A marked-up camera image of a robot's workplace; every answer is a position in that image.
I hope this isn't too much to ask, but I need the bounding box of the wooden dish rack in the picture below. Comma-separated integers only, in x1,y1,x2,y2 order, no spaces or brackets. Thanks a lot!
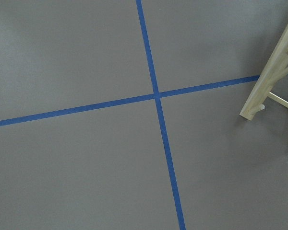
240,24,288,121

